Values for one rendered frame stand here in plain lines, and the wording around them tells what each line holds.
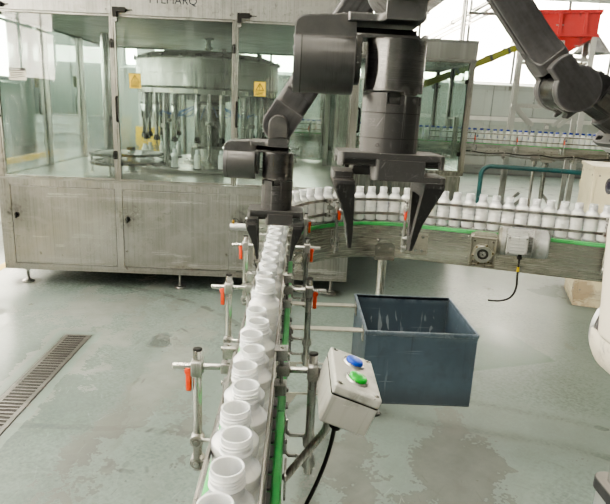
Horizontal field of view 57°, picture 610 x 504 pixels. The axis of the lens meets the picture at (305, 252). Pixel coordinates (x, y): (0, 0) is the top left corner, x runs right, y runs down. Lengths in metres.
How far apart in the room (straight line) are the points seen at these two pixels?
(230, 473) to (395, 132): 0.40
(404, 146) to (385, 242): 2.28
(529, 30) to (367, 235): 1.86
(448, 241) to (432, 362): 1.27
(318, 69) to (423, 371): 1.20
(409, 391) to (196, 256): 3.24
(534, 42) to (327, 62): 0.59
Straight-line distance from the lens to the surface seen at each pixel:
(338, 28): 0.55
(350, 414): 0.90
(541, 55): 1.07
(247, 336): 0.95
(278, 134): 0.98
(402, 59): 0.54
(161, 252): 4.71
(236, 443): 0.66
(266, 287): 1.07
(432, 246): 2.81
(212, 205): 4.54
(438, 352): 1.60
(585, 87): 1.08
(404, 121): 0.54
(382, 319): 1.87
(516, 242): 2.63
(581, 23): 7.90
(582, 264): 2.85
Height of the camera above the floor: 1.53
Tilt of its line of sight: 15 degrees down
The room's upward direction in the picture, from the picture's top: 3 degrees clockwise
